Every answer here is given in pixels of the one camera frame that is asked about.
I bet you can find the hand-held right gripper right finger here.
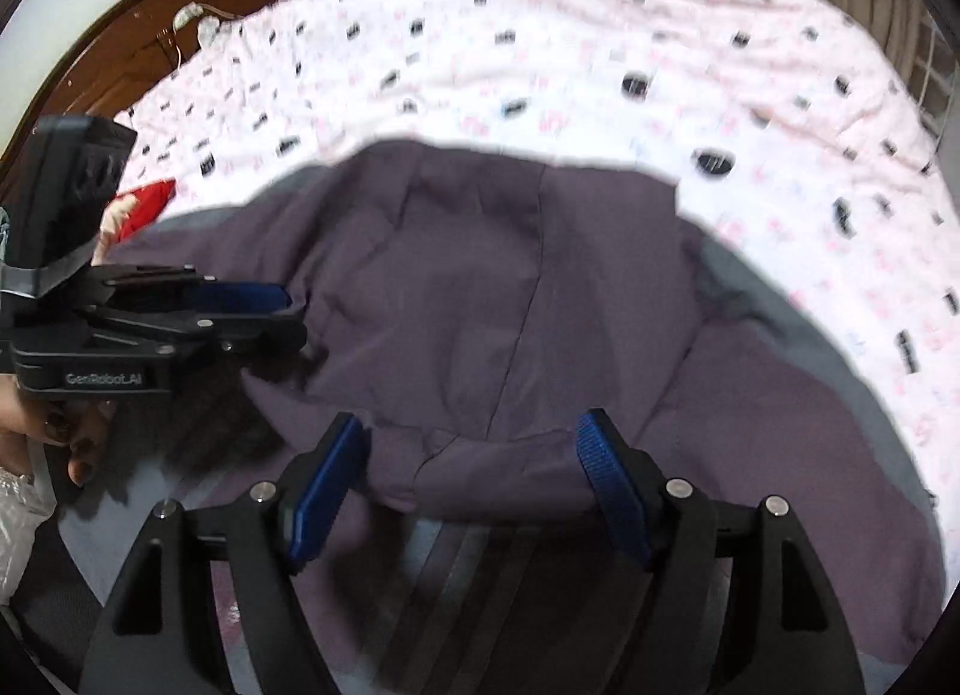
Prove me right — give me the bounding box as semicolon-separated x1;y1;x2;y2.
576;408;867;695

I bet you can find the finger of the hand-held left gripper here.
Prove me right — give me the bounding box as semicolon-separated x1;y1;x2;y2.
94;266;292;314
94;312;308;366

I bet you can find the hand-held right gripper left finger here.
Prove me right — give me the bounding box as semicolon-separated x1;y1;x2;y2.
79;411;370;695

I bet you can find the grey and purple jacket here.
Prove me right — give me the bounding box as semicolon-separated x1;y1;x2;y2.
56;139;947;695

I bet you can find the person's left hand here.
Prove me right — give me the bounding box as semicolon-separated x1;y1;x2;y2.
0;376;117;490

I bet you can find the beige cloth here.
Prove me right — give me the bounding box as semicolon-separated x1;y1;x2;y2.
94;200;140;261

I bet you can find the red cloth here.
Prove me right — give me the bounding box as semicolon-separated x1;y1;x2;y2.
112;179;179;235

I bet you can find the wooden headboard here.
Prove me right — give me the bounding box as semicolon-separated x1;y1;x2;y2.
0;0;323;164

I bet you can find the white cloth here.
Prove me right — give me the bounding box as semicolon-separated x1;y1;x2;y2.
0;466;57;602

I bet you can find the pink cat print quilt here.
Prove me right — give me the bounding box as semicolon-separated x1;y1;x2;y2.
112;0;960;509

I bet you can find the white cable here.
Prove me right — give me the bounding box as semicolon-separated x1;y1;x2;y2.
169;1;241;55

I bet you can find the white wire rack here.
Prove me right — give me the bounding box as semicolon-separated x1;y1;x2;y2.
896;13;957;149

